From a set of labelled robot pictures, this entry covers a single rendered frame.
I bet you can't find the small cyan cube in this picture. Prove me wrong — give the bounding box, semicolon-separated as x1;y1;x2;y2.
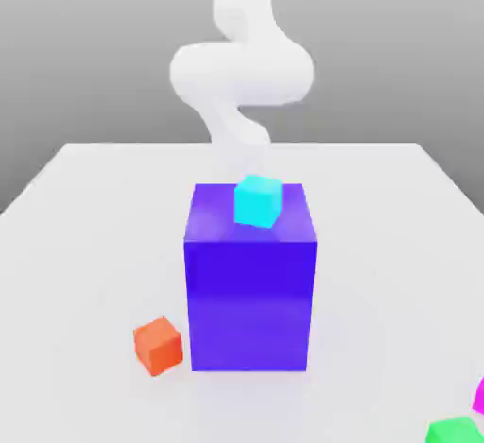
233;174;284;230

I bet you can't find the small orange cube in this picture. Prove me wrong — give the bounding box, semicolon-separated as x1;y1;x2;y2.
132;315;184;378

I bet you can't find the small magenta cube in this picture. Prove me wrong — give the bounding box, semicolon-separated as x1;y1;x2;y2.
471;377;484;416

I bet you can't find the small green cube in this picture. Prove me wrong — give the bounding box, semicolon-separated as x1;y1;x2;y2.
425;416;484;443

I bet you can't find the large purple box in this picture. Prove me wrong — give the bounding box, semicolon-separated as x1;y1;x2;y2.
183;182;318;373

